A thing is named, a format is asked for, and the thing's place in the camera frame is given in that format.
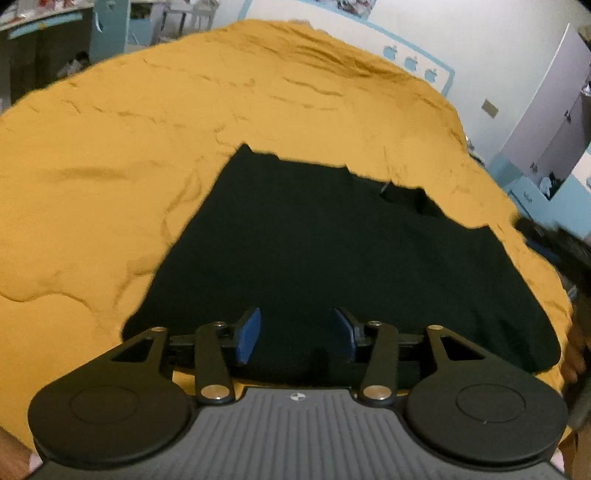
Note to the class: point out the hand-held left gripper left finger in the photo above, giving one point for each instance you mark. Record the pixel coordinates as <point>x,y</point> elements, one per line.
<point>247,333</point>

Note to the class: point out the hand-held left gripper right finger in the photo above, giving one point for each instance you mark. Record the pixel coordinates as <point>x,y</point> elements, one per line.
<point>347,333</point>

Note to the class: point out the black long-sleeve sweater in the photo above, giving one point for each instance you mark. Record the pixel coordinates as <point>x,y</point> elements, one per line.
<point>323,258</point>

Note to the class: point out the person's right hand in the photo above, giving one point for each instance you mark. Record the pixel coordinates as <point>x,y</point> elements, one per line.
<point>576,353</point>

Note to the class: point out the light blue drawer cabinet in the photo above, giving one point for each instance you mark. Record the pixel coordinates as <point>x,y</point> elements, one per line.
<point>526,189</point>

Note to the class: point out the blue white wardrobe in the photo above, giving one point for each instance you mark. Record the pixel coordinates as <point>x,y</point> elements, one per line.
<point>545,115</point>

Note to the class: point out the yellow quilt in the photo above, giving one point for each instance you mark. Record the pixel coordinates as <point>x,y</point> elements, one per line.
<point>138,138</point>

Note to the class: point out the white headboard with apple decals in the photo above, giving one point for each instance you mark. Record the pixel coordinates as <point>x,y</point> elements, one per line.
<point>369,50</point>

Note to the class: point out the white stool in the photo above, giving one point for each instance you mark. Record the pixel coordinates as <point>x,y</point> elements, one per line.
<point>189,14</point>

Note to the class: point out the light blue chair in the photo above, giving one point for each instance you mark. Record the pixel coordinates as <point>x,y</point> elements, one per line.
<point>108,27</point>

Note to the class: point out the white desk with blue edge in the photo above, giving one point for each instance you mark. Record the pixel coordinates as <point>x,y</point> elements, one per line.
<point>32,41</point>

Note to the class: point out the wall switch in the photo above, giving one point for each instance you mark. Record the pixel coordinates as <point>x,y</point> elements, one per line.
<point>490,108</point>

